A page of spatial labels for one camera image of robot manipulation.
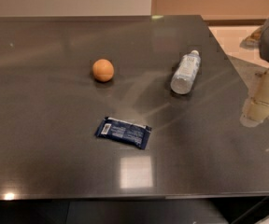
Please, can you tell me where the clear plastic water bottle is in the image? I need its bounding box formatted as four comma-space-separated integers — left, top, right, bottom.
170, 50, 201, 94

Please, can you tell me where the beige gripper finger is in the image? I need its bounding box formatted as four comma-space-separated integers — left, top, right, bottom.
240, 68, 269, 128

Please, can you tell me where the blue rxbar blueberry wrapper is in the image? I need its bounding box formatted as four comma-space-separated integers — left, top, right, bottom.
95, 117, 151, 150

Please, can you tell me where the orange ball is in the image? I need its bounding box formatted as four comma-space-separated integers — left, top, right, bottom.
92, 59, 114, 82

